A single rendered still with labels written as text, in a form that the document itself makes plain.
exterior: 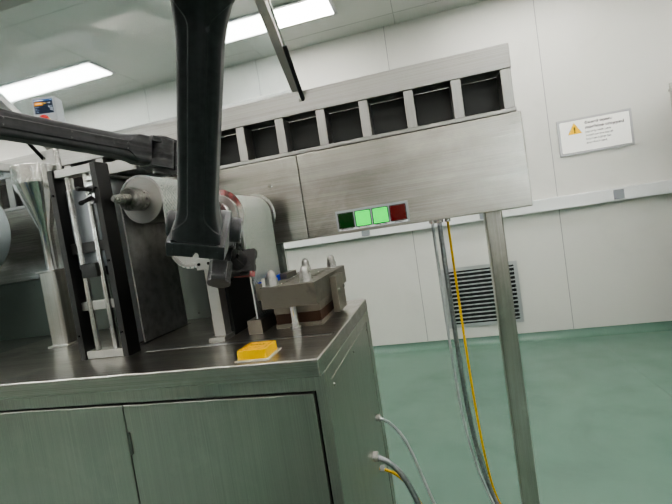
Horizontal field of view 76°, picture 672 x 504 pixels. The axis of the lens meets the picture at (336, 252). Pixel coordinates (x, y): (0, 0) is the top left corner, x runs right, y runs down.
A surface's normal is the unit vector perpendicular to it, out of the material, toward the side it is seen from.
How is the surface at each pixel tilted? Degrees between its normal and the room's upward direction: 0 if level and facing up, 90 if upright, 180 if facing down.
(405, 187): 90
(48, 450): 90
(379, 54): 90
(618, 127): 90
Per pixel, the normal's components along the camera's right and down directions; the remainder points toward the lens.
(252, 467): -0.22, 0.08
